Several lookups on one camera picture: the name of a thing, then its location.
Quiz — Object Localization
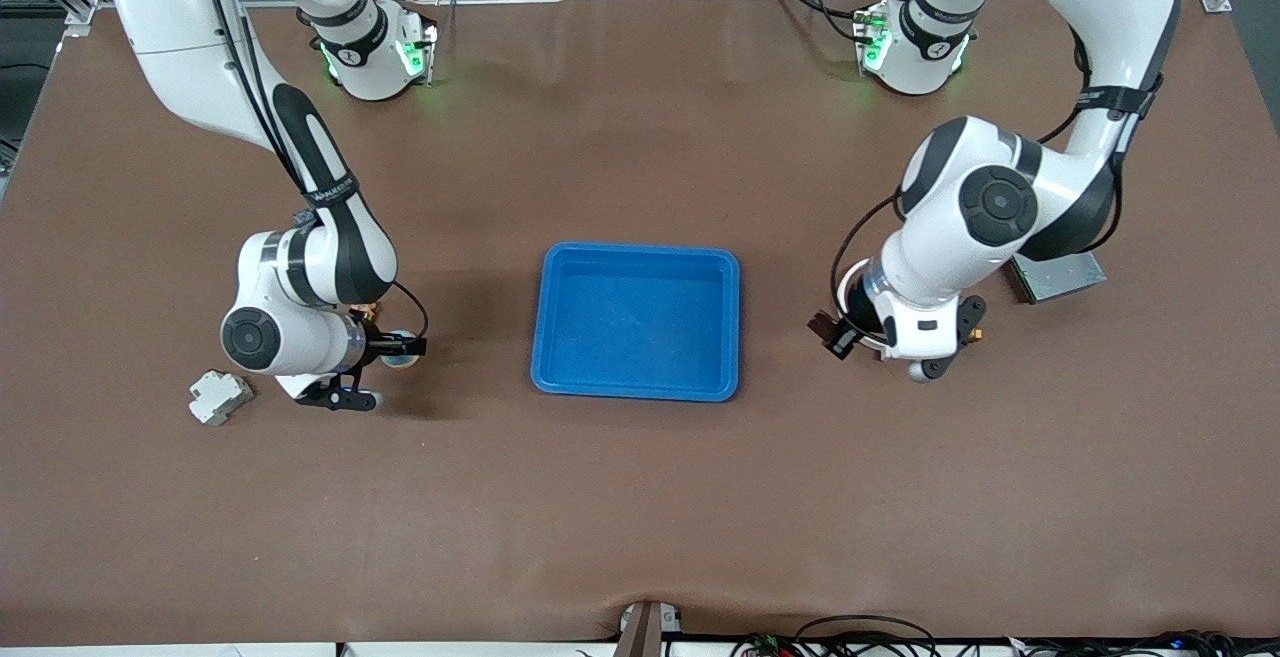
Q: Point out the blue plastic tray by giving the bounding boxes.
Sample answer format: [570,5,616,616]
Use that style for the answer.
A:
[530,242,742,404]

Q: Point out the white circuit breaker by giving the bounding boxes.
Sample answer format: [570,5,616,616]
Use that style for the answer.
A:
[188,369,255,427]

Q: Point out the silver metal box module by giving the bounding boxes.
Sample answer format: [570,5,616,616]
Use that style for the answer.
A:
[1008,252,1108,305]

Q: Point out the brown table mat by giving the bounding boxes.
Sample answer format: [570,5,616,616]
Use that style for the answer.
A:
[0,0,1280,643]

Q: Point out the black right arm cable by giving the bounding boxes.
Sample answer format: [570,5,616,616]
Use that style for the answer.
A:
[195,0,431,340]

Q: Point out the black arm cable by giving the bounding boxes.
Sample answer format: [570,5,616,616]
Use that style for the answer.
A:
[195,0,431,340]
[830,27,1166,323]

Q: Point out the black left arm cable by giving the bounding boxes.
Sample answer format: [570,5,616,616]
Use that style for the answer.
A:
[830,27,1166,323]

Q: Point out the black right camera bracket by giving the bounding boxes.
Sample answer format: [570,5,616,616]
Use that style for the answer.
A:
[295,373,353,412]

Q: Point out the black looped cable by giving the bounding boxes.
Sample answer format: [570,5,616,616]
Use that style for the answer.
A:
[795,614,941,657]

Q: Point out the tangled cable bundle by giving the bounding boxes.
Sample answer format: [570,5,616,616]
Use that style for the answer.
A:
[730,630,1280,657]

